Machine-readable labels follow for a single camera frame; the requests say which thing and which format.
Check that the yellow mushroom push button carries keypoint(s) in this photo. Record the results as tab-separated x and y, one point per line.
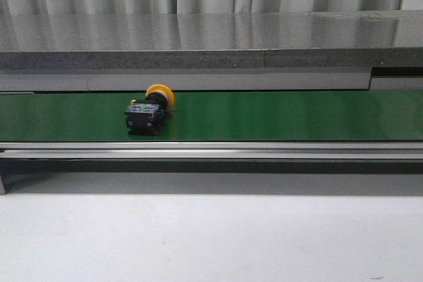
145	116

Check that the grey stone counter slab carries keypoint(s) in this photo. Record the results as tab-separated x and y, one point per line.
376	50

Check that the green conveyor belt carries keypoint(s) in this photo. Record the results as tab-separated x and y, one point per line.
348	115

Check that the aluminium conveyor frame rail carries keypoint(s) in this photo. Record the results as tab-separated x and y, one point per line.
281	168

